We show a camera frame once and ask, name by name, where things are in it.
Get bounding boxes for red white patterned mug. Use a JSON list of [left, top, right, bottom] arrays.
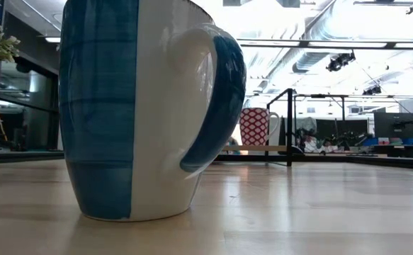
[[239, 107, 281, 147]]

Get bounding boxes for blue mug white handle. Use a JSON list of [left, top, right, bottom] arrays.
[[59, 0, 248, 223]]

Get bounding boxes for dark background monitor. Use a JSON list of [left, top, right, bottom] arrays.
[[373, 112, 413, 139], [315, 118, 370, 140]]

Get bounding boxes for overhead rig beam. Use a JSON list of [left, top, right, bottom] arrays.
[[236, 38, 413, 50]]

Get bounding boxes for black metal shelf frame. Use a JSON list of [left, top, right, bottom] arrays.
[[264, 88, 294, 167]]

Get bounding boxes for black background frame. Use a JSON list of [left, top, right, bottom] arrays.
[[293, 93, 351, 123]]

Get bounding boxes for black ceiling camera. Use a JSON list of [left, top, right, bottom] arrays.
[[361, 84, 383, 96], [325, 50, 357, 73]]

